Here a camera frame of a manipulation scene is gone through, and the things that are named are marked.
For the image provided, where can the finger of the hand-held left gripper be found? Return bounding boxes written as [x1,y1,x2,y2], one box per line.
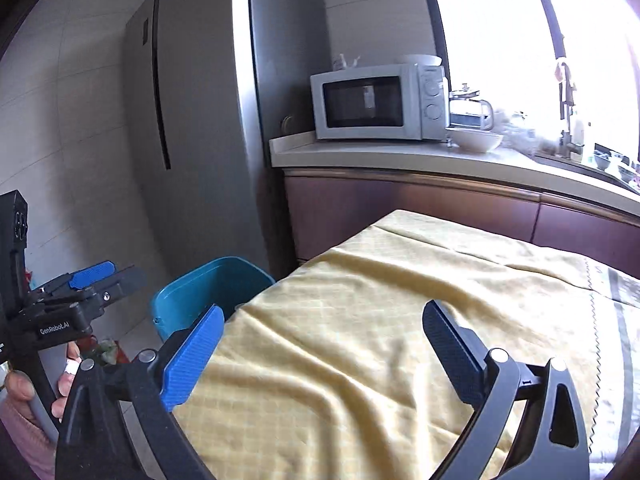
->
[107,265,149,297]
[67,260,116,291]

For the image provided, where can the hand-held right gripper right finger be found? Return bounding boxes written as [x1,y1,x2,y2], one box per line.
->
[422,299,592,480]

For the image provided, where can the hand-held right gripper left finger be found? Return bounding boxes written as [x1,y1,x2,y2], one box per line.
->
[55,304,226,480]

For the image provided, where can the teal plastic bin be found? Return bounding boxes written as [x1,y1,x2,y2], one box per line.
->
[151,256,276,344]

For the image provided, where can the person's left forearm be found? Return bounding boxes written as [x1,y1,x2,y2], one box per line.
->
[0,395,57,480]

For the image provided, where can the person's left hand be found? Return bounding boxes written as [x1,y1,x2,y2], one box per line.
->
[4,342,84,424]

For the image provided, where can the clear plastic bag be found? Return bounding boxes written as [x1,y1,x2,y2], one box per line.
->
[92,340,119,366]

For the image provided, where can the yellow patterned tablecloth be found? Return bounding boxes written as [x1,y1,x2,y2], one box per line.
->
[172,209,640,480]

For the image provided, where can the brown base cabinets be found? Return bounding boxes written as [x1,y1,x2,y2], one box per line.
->
[282,167,640,282]

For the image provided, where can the silver refrigerator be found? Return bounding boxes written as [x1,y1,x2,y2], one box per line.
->
[124,0,332,292]

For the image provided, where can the white kitchen countertop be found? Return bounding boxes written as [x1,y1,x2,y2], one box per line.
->
[270,130,640,207]

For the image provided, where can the large white bowl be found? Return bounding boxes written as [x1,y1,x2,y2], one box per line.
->
[446,127,505,154]

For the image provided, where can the pile of clear plastic bags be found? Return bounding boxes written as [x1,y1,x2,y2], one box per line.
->
[492,110,562,154]

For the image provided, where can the glass kettle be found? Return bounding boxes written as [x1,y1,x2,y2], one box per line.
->
[448,82,496,131]

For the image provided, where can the metal kitchen faucet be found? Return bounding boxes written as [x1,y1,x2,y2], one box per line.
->
[556,60,587,159]

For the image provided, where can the white microwave oven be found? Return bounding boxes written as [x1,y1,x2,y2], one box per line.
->
[310,64,450,142]

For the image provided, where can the brown dish cloth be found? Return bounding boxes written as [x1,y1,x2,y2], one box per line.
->
[554,60,576,104]

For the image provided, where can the shallow white bowl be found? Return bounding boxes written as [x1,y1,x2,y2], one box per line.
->
[397,54,444,68]

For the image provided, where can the kitchen window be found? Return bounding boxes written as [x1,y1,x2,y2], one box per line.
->
[417,0,640,162]

